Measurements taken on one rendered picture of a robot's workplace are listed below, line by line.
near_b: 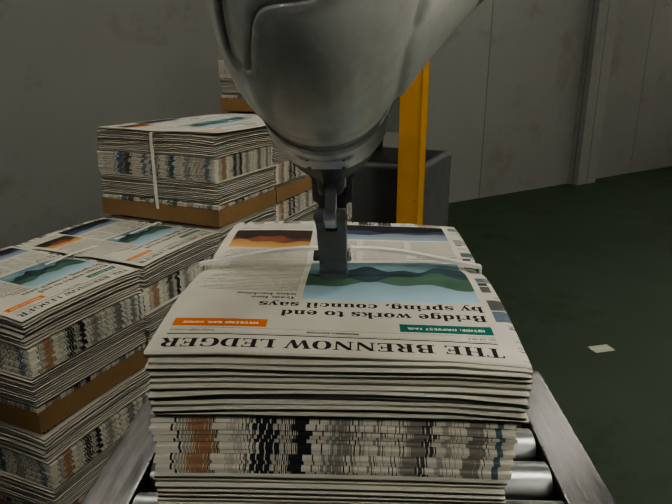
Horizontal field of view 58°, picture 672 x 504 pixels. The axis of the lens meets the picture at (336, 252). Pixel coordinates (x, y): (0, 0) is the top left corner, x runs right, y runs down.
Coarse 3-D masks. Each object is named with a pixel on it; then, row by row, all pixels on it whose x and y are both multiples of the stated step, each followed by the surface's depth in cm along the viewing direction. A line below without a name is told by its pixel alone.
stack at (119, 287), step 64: (0, 256) 130; (64, 256) 130; (128, 256) 130; (192, 256) 141; (0, 320) 102; (64, 320) 108; (128, 320) 123; (0, 384) 107; (64, 384) 110; (128, 384) 125; (0, 448) 113; (64, 448) 112
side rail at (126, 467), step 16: (144, 416) 77; (128, 432) 74; (144, 432) 74; (128, 448) 71; (144, 448) 71; (112, 464) 68; (128, 464) 68; (144, 464) 68; (96, 480) 65; (112, 480) 65; (128, 480) 65; (144, 480) 66; (96, 496) 63; (112, 496) 63; (128, 496) 63
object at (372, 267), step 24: (216, 264) 64; (240, 264) 63; (264, 264) 63; (288, 264) 63; (312, 264) 63; (360, 264) 63; (384, 264) 63; (408, 264) 63; (432, 264) 63; (456, 264) 63
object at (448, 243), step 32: (256, 224) 77; (288, 224) 77; (352, 224) 77; (384, 224) 78; (416, 224) 78; (224, 256) 66; (256, 256) 66; (288, 256) 66; (352, 256) 66; (384, 256) 66; (448, 256) 66
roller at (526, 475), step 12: (516, 468) 67; (528, 468) 67; (540, 468) 67; (516, 480) 66; (528, 480) 66; (540, 480) 66; (552, 480) 67; (516, 492) 66; (528, 492) 66; (540, 492) 66; (552, 492) 66
